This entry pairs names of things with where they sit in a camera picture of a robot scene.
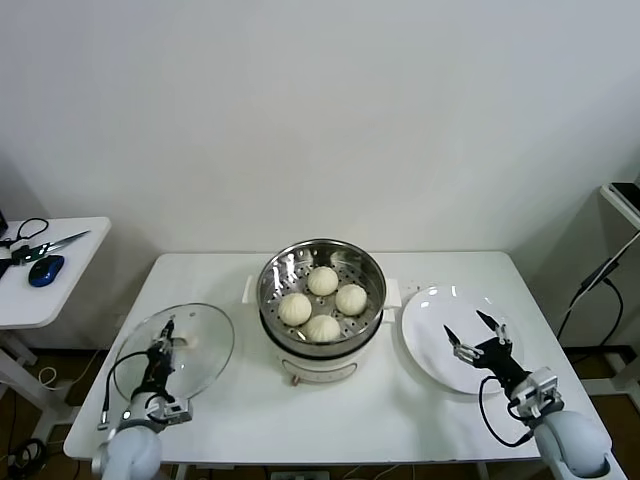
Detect blue computer mouse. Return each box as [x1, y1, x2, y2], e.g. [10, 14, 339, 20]
[28, 254, 67, 288]

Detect white electric cooking pot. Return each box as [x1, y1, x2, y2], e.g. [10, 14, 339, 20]
[243, 294, 397, 388]

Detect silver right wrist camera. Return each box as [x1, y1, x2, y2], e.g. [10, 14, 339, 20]
[519, 368, 565, 416]

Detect black device on stand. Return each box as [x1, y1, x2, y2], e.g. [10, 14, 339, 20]
[608, 181, 640, 224]

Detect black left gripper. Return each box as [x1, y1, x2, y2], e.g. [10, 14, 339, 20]
[141, 319, 177, 395]

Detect white power strip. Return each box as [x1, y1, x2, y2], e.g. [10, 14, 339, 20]
[269, 469, 332, 480]

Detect round glass pot lid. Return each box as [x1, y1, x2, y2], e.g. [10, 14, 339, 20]
[113, 302, 235, 401]

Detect silver scissors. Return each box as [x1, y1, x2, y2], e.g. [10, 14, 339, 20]
[37, 229, 93, 254]

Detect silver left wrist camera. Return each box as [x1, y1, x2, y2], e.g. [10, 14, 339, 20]
[160, 398, 194, 425]

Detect white side table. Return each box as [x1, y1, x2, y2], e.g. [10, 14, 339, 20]
[0, 216, 112, 441]

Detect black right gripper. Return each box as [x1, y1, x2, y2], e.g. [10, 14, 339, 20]
[443, 309, 532, 390]

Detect small green circuit board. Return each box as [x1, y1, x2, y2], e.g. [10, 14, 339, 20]
[12, 242, 49, 266]

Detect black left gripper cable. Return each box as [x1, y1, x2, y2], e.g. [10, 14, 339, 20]
[98, 349, 151, 432]

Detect stainless steel steamer basket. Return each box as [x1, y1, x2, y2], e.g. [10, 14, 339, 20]
[242, 238, 401, 347]

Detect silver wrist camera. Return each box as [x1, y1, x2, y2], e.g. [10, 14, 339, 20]
[160, 398, 194, 425]
[519, 368, 565, 416]

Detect black floor cables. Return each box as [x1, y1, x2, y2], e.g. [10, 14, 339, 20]
[0, 437, 50, 474]

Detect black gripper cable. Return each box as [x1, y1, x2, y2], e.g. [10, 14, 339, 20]
[98, 349, 151, 432]
[478, 376, 537, 450]

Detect black looped strap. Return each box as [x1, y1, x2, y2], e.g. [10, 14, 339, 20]
[0, 217, 50, 251]

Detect white coiled floor cable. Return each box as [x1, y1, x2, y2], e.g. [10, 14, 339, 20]
[38, 349, 101, 390]

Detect white steamed baozi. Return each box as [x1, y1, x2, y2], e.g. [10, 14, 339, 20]
[303, 313, 342, 344]
[333, 284, 369, 317]
[278, 292, 313, 326]
[306, 266, 339, 297]

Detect black power cable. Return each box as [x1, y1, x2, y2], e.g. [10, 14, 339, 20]
[555, 232, 640, 351]

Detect large white plate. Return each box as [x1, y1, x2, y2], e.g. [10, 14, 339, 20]
[400, 284, 525, 396]

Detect black power adapter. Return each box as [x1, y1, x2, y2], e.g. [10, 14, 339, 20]
[578, 255, 621, 297]

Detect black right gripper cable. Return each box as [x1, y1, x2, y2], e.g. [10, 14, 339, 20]
[478, 376, 537, 450]

